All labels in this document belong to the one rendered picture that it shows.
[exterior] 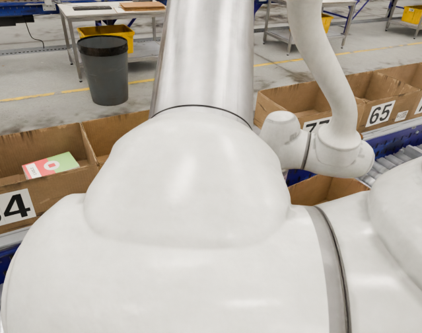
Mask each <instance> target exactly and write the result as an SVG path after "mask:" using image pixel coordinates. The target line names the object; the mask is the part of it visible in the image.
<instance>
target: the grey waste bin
mask: <svg viewBox="0 0 422 333"><path fill-rule="evenodd" d="M77 45H78V49H79V52H80V55H81V59H82V62H83V67H84V69H85V74H86V77H87V81H88V86H89V89H90V93H91V97H92V101H93V102H94V103H95V104H98V105H101V106H116V105H119V104H123V103H125V102H126V101H127V100H128V55H127V51H128V43H127V39H125V38H123V37H121V36H113V35H95V36H87V37H84V38H81V39H80V40H78V41H77Z"/></svg>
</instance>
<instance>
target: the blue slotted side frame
mask: <svg viewBox="0 0 422 333"><path fill-rule="evenodd" d="M416 131H419V133H418V134H416V133H415V132H416ZM410 134H411V135H410ZM409 135H410V136H409ZM394 138H395V139H394ZM393 141H394V142H393ZM366 142H367V143H368V144H369V145H370V146H371V147H372V149H373V151H374V154H375V158H374V160H375V161H376V159H379V158H381V157H385V156H388V155H393V153H397V152H398V151H399V150H400V149H401V148H402V147H404V148H406V146H407V145H409V144H410V145H411V146H413V147H414V146H417V145H418V146H420V144H422V124H421V125H418V126H414V127H412V128H407V129H403V130H401V131H397V132H394V133H390V134H387V135H383V136H380V137H376V138H374V139H370V140H367V141H366ZM385 142H386V143H385ZM376 144H378V145H377V146H376ZM402 144H403V145H402ZM394 146H395V147H394ZM401 146H402V147H401ZM375 147H376V148H375ZM393 149H394V150H393ZM385 151H386V152H385ZM377 152H378V154H377ZM376 154H377V155H376ZM376 162H377V161H376ZM310 173H311V175H310V177H312V176H315V175H317V174H315V173H312V172H309V171H307V170H301V169H297V171H296V172H295V169H289V171H288V173H287V179H286V182H285V183H286V184H287V181H289V182H288V185H287V187H289V186H292V185H293V184H296V183H298V182H301V181H303V180H306V179H307V178H308V177H309V174H310ZM299 177H300V179H299ZM298 179H299V181H298ZM20 245H21V243H18V244H14V245H12V246H8V247H5V248H1V249H0V284H2V283H4V281H5V274H4V273H3V272H4V271H7V270H8V268H9V265H10V263H11V259H10V257H9V256H10V255H15V252H16V251H17V249H18V247H19V246H20Z"/></svg>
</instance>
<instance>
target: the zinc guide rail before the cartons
mask: <svg viewBox="0 0 422 333"><path fill-rule="evenodd" d="M421 124H422V116H420V117H418V118H414V119H410V120H406V121H403V122H399V123H397V124H392V125H389V126H385V127H382V128H378V129H374V130H370V131H366V132H364V133H361V134H362V135H363V141H367V140H370V139H374V138H376V137H380V136H383V135H387V134H390V133H394V132H397V131H401V130H404V129H407V128H412V127H414V126H418V125H421ZM30 228H31V226H29V227H25V228H21V229H17V230H14V231H10V232H8V233H3V234H0V249H1V248H5V247H8V246H12V245H14V244H18V243H21V242H22V241H23V239H24V237H25V236H26V234H27V232H28V230H29V229H30Z"/></svg>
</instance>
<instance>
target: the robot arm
mask: <svg viewBox="0 0 422 333"><path fill-rule="evenodd" d="M322 1H323V0H287V17H288V22H289V28H290V31H291V34H292V37H293V40H294V42H295V45H296V47H297V49H298V51H299V53H300V54H301V56H302V58H303V60H304V62H305V63H306V65H307V66H308V68H309V70H310V72H311V74H312V75H313V77H314V78H315V80H316V82H317V84H318V85H319V87H320V88H321V90H322V92H323V93H324V96H325V97H326V99H327V101H328V102H329V104H330V107H331V109H332V119H331V121H330V123H328V124H324V125H323V126H321V127H320V129H319V130H318V131H317V132H316V133H311V132H307V131H304V130H302V129H301V128H300V124H299V121H298V119H297V117H296V116H295V115H294V114H293V113H292V112H288V111H276V112H272V113H270V114H269V115H268V116H267V117H266V119H265V121H264V124H263V126H262V129H261V132H260V134H259V136H258V135H256V134H255V133H254V132H253V102H254V0H167V4H166V12H165V16H164V24H163V29H162V36H161V41H160V49H159V53H158V61H157V69H156V73H155V81H154V86H153V93H152V99H151V106H150V110H149V119H148V120H147V121H146V122H143V123H142V124H140V125H139V126H137V127H136V128H134V129H132V130H131V131H129V132H128V133H126V134H125V135H124V136H122V137H121V138H120V139H119V140H117V141H116V143H115V144H114V146H113V147H112V150H111V153H110V156H109V157H108V159H107V161H106V162H105V163H104V165H103V166H102V168H101V169H100V171H99V172H98V174H97V175H96V177H95V178H94V180H93V181H92V183H91V184H90V186H89V187H88V190H87V192H86V193H85V194H70V195H68V196H65V197H64V198H62V199H61V200H59V201H58V202H57V203H56V204H54V205H53V206H52V207H51V208H49V210H47V211H46V212H45V213H44V214H43V215H42V216H41V217H40V218H39V219H38V220H37V221H36V222H35V223H34V224H33V225H32V226H31V228H30V229H29V230H28V232H27V234H26V236H25V237H24V239H23V241H22V243H21V245H20V246H19V247H18V249H17V251H16V252H15V255H14V256H13V259H12V260H11V263H10V265H9V268H8V270H7V274H6V276H5V281H4V284H3V292H2V297H1V322H2V327H3V331H4V333H422V156H421V157H418V158H416V159H413V160H411V161H408V162H406V163H403V164H401V165H399V166H397V167H395V168H393V169H391V170H389V171H387V172H385V173H384V174H381V175H380V176H379V177H378V178H377V179H376V180H375V181H374V184H373V185H372V188H371V189H370V190H369V191H363V192H358V193H356V194H352V195H349V196H345V197H343V198H339V199H336V200H332V201H329V202H325V203H321V204H318V205H314V206H307V205H292V204H291V197H290V194H289V190H288V188H287V185H286V183H285V182H286V179H287V173H288V171H289V169H301V170H307V171H309V172H312V173H315V174H320V175H324V176H331V177H336V178H357V177H360V176H363V175H364V174H366V173H367V172H368V171H369V170H370V169H371V168H372V166H373V164H374V158H375V154H374V151H373V149H372V147H371V146H370V145H369V144H368V143H367V142H366V141H363V140H361V136H360V135H359V133H358V132H357V131H356V128H357V116H358V113H357V104H356V101H355V97H354V95H353V92H352V90H351V87H350V86H349V83H348V81H347V79H346V77H345V75H344V73H343V70H342V68H341V66H340V64H339V62H338V60H337V58H336V56H335V54H334V51H333V49H332V47H331V45H330V43H329V41H328V38H327V36H326V33H325V31H324V27H323V24H322V16H321V11H322Z"/></svg>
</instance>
